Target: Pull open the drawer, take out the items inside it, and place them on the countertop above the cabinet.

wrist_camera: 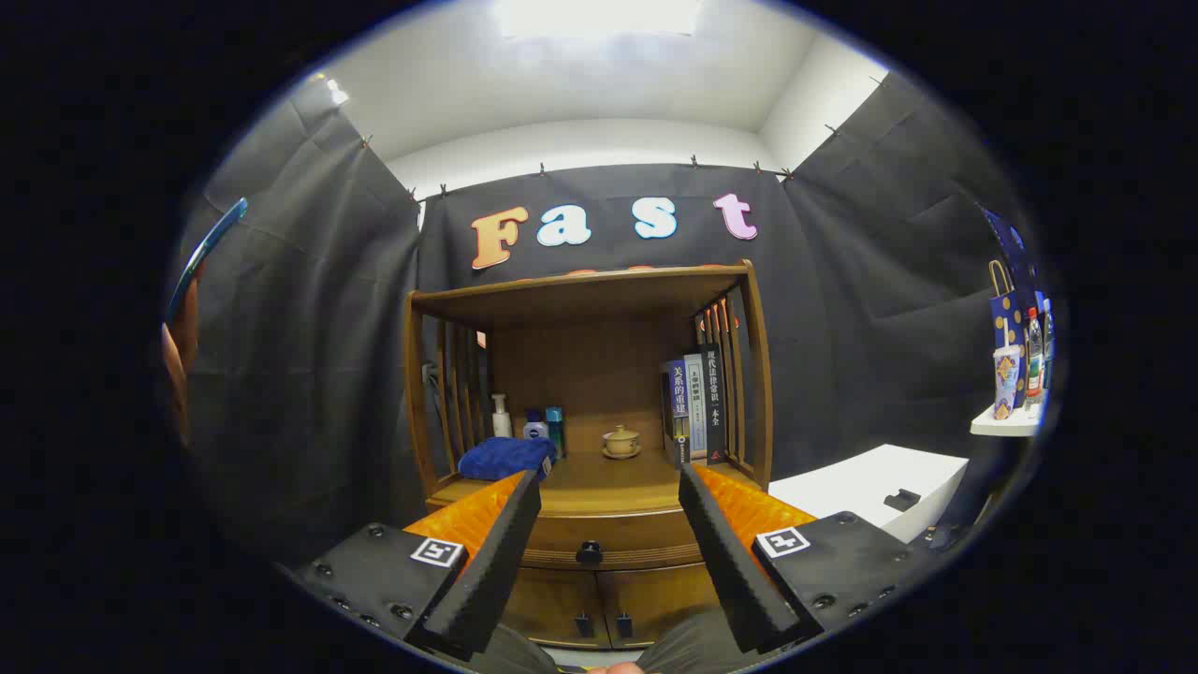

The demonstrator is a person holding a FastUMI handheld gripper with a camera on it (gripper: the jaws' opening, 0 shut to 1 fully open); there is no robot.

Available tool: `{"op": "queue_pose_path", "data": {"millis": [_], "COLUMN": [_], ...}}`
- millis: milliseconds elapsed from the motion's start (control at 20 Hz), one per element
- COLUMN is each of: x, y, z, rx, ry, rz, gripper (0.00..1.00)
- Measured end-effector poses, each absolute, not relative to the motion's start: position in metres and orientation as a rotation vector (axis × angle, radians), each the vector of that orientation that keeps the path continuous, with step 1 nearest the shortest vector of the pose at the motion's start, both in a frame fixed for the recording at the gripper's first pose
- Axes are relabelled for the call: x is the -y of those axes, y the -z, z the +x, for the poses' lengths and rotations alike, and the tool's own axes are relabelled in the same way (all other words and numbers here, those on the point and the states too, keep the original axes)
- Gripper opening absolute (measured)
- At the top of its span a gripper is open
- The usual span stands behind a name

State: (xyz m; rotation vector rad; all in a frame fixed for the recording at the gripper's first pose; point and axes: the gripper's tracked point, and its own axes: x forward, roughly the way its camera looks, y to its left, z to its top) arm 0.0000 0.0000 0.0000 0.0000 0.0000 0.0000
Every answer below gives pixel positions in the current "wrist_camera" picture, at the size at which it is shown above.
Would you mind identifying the white shelf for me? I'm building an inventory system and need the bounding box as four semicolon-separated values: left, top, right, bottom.
970;403;1045;437

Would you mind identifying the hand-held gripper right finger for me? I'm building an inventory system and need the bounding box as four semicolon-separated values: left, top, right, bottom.
678;462;940;654

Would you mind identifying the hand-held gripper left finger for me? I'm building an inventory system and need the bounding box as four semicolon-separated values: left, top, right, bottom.
292;470;544;662

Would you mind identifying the ceiling light panel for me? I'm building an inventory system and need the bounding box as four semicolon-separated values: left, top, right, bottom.
494;0;703;38

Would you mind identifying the wooden cabinet door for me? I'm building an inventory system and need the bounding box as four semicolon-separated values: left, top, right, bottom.
597;562;722;649
501;566;609;650

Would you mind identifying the white box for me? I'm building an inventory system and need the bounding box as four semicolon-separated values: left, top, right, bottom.
767;444;970;544

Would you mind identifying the wooden countertop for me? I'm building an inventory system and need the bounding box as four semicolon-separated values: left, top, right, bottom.
426;447;770;518

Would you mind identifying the black-spined book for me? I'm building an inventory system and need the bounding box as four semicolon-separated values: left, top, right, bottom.
700;343;727;464

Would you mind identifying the clear bottle with red label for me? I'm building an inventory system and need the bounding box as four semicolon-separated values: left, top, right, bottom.
1026;307;1045;399

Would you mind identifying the pale-spined book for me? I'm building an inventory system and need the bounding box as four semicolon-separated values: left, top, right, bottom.
683;353;708;462

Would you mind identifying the wooden drawer with black knob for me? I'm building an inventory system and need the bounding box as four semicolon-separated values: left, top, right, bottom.
518;510;712;570

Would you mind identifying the blue dotted gift bag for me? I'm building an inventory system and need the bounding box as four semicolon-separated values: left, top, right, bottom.
989;260;1030;413

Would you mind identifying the wooden cabinet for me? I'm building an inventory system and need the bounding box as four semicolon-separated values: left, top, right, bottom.
404;260;774;652

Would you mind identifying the blue-spined book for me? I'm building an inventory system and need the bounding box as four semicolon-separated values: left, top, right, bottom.
661;359;691;469

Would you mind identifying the blue folded towel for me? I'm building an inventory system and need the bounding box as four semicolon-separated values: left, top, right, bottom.
458;436;558;483

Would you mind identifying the patterned paper cup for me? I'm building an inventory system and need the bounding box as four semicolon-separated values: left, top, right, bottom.
993;344;1024;419

